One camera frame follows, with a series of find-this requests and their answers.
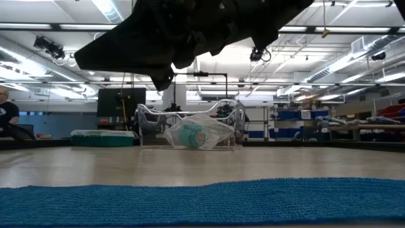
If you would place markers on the teal first aid kit box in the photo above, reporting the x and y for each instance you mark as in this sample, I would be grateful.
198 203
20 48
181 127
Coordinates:
101 141

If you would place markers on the black ceiling camera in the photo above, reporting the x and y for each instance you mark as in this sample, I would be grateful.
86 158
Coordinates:
255 55
50 48

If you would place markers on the white ceiling vent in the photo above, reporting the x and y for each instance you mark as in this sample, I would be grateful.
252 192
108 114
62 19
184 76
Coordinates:
358 46

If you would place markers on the black ceiling fixture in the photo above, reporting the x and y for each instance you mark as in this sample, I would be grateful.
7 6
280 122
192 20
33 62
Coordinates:
378 56

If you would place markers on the clear plastic bag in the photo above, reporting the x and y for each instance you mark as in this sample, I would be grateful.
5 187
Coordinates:
218 130

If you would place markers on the teal bandage roll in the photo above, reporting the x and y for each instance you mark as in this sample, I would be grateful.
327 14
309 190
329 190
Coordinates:
190 136

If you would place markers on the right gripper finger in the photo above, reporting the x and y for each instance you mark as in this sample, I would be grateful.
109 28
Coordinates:
126 50
162 80

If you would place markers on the shelf with blue bins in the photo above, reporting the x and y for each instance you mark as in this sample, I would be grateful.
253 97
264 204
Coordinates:
288 114

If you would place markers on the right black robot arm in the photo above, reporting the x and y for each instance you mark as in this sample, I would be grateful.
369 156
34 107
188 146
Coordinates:
402 6

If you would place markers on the clear plastic bin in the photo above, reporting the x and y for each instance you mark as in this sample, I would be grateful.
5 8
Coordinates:
152 139

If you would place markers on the person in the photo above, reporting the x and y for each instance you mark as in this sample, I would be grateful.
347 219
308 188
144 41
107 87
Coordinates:
8 114

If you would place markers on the red storage bin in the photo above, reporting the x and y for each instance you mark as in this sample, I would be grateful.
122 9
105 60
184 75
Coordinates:
392 111

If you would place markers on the wooden workbench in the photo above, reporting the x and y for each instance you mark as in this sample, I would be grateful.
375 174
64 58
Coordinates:
364 127

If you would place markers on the blue elastic bandage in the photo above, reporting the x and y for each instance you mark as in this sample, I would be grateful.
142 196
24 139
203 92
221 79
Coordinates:
202 202

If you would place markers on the black overhead light bar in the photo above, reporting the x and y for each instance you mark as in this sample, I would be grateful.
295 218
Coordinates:
55 27

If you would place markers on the black monitor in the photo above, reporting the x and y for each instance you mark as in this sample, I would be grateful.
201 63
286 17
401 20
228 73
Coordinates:
110 101

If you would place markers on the black distant gantry frame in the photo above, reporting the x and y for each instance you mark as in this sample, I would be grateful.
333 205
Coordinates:
201 74

